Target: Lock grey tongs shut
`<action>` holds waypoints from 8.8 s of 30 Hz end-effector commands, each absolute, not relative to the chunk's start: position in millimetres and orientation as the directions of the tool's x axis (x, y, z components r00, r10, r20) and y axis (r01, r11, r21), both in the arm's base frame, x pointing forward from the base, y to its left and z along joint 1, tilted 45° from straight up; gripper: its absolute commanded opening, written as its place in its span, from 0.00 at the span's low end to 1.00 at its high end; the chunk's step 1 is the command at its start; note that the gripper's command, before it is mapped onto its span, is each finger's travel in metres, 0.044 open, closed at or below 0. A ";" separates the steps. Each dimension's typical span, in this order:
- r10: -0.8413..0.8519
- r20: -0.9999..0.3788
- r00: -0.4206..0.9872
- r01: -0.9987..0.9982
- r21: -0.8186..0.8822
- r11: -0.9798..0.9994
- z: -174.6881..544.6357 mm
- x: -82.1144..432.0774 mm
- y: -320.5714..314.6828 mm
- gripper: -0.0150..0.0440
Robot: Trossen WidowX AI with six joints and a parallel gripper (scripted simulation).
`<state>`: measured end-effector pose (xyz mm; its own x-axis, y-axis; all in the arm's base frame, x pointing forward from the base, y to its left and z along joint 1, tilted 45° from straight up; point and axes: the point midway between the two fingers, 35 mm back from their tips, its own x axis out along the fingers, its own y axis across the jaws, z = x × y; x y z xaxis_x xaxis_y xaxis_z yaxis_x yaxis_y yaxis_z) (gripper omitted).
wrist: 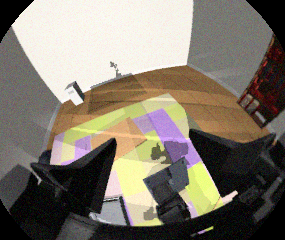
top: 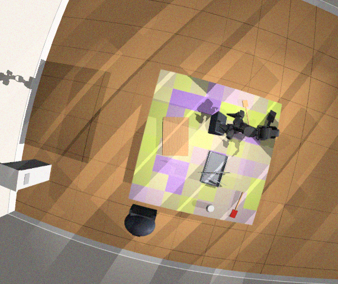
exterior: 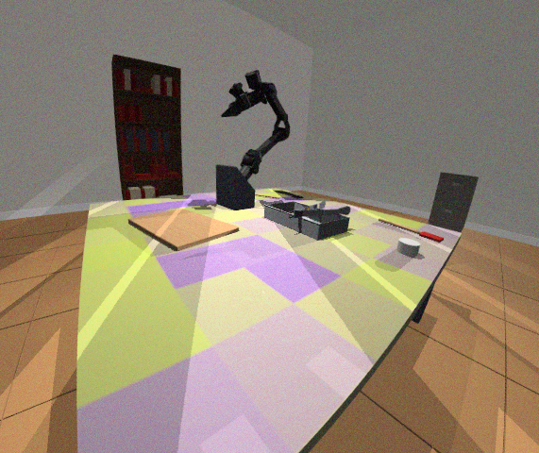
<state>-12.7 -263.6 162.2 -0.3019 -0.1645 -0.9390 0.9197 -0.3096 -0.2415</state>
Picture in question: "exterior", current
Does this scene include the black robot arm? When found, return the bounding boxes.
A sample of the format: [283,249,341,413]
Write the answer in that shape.
[229,70,290,179]

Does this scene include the grey cylinder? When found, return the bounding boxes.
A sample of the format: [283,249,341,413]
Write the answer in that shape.
[397,238,420,257]

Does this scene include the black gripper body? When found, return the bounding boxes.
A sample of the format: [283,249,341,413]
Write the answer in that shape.
[230,92,257,116]

